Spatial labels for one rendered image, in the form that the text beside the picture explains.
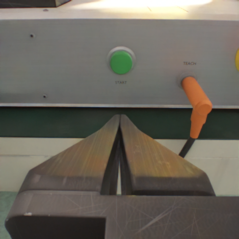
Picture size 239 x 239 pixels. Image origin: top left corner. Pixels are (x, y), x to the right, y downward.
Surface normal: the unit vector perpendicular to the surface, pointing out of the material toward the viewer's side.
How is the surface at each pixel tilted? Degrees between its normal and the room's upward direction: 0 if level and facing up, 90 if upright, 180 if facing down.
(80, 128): 0
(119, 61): 90
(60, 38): 90
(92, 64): 90
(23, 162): 90
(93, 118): 0
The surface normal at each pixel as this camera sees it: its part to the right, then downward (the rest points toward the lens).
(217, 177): -0.01, 0.56
